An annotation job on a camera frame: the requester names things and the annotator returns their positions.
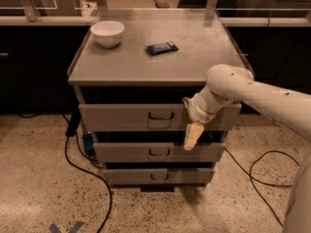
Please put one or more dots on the black power plug block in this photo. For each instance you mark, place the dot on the black power plug block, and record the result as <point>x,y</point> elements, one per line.
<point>73,123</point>

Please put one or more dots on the white ceramic bowl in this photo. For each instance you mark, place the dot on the white ceramic bowl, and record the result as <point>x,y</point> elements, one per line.
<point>107,34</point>

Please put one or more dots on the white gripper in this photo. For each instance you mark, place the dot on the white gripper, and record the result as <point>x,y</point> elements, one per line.
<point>196,113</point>

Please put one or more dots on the blue power adapter box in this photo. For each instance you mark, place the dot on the blue power adapter box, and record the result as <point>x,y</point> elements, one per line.
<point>88,142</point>

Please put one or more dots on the dark blue snack packet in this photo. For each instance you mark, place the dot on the dark blue snack packet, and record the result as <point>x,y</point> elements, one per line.
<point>161,48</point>

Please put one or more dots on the grey top drawer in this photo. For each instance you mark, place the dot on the grey top drawer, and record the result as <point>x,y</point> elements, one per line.
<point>134,117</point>

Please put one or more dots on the grey drawer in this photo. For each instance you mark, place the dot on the grey drawer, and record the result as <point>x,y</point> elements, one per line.
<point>158,176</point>
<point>134,117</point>
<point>156,152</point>

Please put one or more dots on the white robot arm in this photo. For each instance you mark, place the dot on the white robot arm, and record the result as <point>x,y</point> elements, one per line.
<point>226,84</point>

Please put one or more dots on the grey drawer cabinet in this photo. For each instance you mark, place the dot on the grey drawer cabinet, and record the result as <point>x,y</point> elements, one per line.
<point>127,74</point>

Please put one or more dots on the grey middle drawer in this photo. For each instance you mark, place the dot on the grey middle drawer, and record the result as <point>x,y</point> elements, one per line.
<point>156,152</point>

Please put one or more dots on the grey bottom drawer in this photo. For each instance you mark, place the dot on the grey bottom drawer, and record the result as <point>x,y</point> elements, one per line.
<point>158,176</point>

